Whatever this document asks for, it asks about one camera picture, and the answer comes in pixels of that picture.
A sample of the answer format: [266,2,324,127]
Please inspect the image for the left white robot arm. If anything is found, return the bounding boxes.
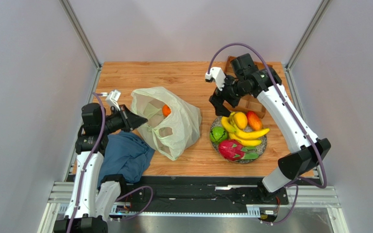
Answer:
[53,103,148,233]

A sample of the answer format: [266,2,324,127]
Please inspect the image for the blue cloth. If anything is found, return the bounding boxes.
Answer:
[97,131,155,188]

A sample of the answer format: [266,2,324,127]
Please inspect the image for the brown wooden divider tray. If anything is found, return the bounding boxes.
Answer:
[223,56,267,119]

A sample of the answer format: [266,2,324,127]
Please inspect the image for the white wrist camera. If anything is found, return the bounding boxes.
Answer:
[205,67,226,91]
[100,89,121,111]

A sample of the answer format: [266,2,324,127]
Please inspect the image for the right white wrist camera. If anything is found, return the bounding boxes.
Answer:
[205,67,226,91]

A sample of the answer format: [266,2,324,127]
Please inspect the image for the fake red dragon fruit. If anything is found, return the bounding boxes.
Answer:
[218,140,259,162]

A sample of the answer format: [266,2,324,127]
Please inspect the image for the translucent yellowish plastic bag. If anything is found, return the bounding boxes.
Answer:
[131,86,202,161]

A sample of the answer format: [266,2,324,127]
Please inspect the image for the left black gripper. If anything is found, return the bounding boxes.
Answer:
[99,104,147,135]

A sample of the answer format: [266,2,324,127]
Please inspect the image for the fake orange fruit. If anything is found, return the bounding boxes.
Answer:
[162,104,171,117]

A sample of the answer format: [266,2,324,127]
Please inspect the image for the fake orange mango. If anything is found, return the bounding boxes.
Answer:
[246,111,263,131]

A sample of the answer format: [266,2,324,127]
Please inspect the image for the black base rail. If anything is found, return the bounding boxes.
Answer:
[112,176,289,217]

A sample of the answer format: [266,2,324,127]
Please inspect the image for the speckled ceramic plate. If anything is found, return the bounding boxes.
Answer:
[209,116,267,164]

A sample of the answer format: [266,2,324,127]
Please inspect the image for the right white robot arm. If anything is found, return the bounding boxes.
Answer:
[205,53,331,193]

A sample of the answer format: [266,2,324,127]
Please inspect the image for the fake green watermelon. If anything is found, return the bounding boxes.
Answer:
[209,126,228,144]

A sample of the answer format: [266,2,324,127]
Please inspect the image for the fake yellow lemon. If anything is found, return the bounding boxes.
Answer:
[233,112,248,130]

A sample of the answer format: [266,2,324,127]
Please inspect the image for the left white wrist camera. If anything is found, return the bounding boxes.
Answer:
[100,89,121,111]

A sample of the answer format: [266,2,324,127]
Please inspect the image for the fake yellow banana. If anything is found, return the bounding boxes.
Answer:
[221,112,270,147]

